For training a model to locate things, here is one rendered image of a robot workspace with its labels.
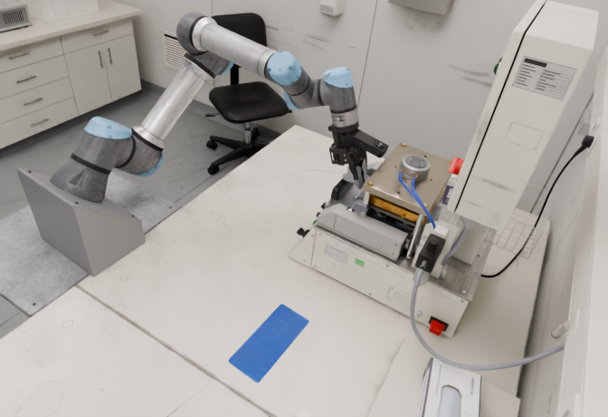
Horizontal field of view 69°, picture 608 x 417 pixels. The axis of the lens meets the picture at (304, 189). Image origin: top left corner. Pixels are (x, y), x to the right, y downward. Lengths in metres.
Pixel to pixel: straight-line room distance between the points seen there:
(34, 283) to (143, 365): 0.43
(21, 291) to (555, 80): 1.39
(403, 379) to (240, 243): 0.65
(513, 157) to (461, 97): 1.73
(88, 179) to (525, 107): 1.12
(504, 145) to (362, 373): 0.65
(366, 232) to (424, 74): 1.64
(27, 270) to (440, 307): 1.17
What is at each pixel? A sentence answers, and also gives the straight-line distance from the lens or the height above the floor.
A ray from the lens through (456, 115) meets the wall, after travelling 2.74.
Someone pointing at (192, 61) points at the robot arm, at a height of 1.24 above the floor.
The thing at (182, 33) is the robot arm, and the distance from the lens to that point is 1.38.
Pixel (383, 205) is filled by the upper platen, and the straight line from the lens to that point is 1.22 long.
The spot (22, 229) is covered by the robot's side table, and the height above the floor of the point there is 0.75.
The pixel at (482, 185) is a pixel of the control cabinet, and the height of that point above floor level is 1.25.
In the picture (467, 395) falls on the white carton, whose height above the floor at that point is 0.87.
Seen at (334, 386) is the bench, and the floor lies 0.75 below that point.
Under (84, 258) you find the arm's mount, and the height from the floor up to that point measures 0.82.
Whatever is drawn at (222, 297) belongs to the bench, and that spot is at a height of 0.75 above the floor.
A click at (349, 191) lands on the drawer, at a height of 0.97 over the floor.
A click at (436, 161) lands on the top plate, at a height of 1.11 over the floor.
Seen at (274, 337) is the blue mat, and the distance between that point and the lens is 1.24.
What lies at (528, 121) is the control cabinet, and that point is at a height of 1.42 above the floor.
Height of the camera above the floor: 1.78
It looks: 37 degrees down
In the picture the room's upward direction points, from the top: 7 degrees clockwise
